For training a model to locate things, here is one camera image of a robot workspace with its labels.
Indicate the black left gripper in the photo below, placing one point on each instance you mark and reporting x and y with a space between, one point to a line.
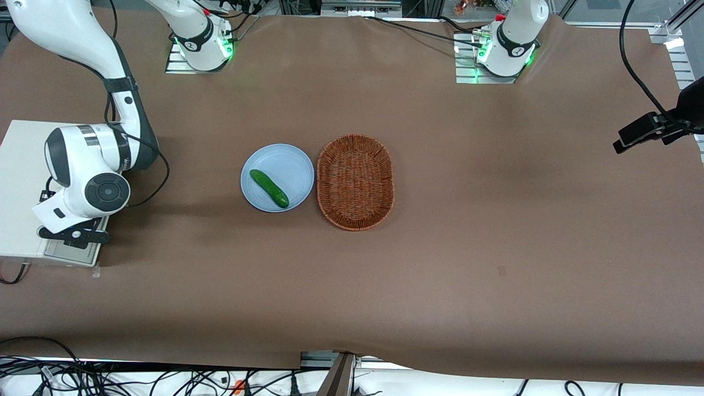
691 109

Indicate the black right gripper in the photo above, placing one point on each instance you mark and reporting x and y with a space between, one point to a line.
77 244

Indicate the oven door with dark window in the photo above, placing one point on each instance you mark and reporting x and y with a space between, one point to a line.
74 254

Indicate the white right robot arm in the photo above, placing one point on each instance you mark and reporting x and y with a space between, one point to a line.
82 33

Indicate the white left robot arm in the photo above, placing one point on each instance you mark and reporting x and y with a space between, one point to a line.
517 33

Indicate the white toaster oven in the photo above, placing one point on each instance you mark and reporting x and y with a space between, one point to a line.
19 165

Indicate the brown table cover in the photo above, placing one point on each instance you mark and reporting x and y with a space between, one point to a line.
495 247

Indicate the green cucumber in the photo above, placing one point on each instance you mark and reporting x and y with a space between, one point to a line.
269 188

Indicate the light blue plate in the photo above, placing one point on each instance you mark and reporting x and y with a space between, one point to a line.
286 165

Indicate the orange connector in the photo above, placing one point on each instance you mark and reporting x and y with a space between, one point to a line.
238 387

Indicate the brown wicker basket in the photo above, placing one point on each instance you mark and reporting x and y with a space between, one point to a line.
356 182

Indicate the aluminium profile strut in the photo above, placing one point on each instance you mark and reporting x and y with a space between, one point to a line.
338 379

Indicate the grey metal box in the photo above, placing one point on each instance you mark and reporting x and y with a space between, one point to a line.
360 7

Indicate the aluminium table frame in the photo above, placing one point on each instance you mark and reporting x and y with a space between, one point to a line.
682 60

